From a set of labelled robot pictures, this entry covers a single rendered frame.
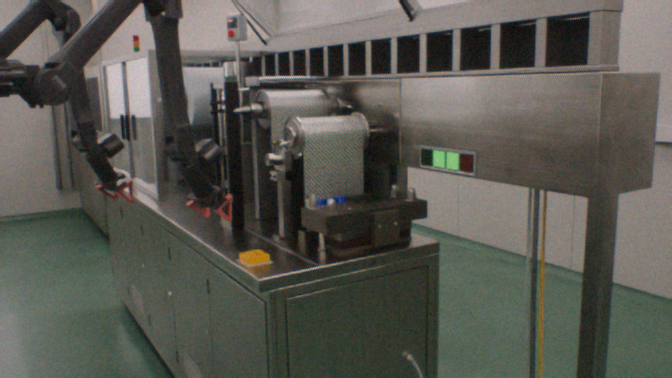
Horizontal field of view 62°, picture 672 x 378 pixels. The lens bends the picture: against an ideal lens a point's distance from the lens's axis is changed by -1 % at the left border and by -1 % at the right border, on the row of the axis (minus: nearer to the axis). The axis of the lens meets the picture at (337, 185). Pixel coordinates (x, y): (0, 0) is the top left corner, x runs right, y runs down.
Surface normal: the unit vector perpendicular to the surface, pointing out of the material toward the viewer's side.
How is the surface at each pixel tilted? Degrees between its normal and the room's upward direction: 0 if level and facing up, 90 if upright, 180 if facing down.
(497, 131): 90
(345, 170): 90
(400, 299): 90
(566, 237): 90
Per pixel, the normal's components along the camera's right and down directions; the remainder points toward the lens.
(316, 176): 0.53, 0.14
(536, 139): -0.85, 0.11
